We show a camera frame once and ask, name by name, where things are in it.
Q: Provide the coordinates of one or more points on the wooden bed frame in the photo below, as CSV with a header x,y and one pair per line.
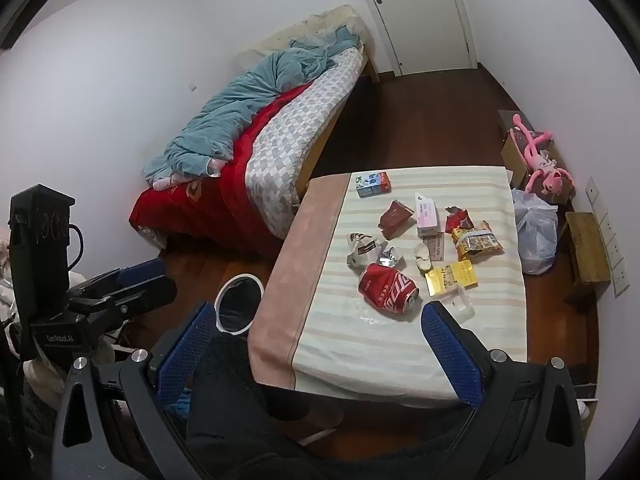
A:
x,y
324,146

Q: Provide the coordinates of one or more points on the yellow packet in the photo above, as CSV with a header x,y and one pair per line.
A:
x,y
450,277

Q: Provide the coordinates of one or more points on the white pink box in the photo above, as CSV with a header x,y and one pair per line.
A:
x,y
427,215

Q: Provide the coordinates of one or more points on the red blanket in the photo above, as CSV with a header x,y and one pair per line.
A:
x,y
220,200

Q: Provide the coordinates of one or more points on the wooden stool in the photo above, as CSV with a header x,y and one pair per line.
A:
x,y
590,250

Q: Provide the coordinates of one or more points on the beige printed box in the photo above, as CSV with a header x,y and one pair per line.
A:
x,y
436,247

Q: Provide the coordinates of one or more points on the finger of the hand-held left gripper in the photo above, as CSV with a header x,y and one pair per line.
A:
x,y
150,297
142,271

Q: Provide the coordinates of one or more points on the white socket strip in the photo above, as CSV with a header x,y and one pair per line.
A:
x,y
610,240

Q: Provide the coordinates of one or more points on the clear plastic box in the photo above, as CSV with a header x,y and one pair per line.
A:
x,y
460,302

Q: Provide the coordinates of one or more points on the blue quilt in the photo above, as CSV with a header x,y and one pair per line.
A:
x,y
235,105

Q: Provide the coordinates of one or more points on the pink white cloth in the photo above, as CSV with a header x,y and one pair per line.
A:
x,y
212,166

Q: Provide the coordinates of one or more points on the white rimmed round bin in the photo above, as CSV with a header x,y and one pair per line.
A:
x,y
239,305

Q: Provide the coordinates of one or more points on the red torn wrapper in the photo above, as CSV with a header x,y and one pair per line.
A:
x,y
457,219

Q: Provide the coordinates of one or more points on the striped pink table cloth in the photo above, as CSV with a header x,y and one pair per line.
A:
x,y
320,280

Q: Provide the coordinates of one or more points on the tissue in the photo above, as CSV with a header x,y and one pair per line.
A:
x,y
422,258

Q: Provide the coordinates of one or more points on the brown snack wrapper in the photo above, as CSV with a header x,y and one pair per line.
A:
x,y
396,219

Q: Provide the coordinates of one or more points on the cardboard box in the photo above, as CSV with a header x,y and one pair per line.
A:
x,y
512,150

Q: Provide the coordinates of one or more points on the person's leg in dark trousers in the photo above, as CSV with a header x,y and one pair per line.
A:
x,y
240,410

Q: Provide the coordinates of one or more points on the pink plush toy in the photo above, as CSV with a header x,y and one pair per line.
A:
x,y
542,162

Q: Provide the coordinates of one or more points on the crushed red soda can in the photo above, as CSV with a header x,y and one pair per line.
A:
x,y
387,287

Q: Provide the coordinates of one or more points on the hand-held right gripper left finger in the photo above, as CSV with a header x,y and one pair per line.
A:
x,y
186,350

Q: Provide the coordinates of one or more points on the white wrapper brown label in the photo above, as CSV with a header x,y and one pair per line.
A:
x,y
362,250

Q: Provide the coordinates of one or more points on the white door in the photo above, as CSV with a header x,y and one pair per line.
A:
x,y
420,10

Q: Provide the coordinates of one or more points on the cream stained pillow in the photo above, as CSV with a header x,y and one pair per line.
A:
x,y
320,21

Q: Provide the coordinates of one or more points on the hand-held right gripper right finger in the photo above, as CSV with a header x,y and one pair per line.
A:
x,y
452,355

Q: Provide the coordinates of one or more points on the blue cloth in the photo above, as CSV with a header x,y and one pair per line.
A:
x,y
179,402

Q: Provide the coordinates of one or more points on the small blue white carton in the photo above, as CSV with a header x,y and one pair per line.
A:
x,y
374,184

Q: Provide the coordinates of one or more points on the yellow snack bag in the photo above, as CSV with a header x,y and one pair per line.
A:
x,y
477,242

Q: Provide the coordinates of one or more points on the white plastic bag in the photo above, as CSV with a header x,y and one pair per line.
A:
x,y
535,235

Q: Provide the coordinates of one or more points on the grey white checkered sheet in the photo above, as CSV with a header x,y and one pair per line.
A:
x,y
300,125

